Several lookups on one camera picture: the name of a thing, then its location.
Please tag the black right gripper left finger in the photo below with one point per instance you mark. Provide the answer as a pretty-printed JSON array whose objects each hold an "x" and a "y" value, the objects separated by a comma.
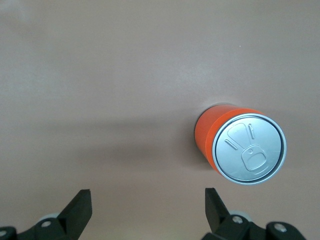
[{"x": 75, "y": 215}]

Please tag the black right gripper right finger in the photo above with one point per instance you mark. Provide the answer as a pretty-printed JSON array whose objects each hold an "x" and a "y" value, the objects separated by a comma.
[{"x": 217, "y": 215}]

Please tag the orange can with silver lid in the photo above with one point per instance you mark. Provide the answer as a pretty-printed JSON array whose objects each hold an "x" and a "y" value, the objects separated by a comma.
[{"x": 250, "y": 150}]

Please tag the brown table cover mat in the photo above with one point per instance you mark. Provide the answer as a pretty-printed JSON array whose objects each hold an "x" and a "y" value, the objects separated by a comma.
[{"x": 100, "y": 75}]

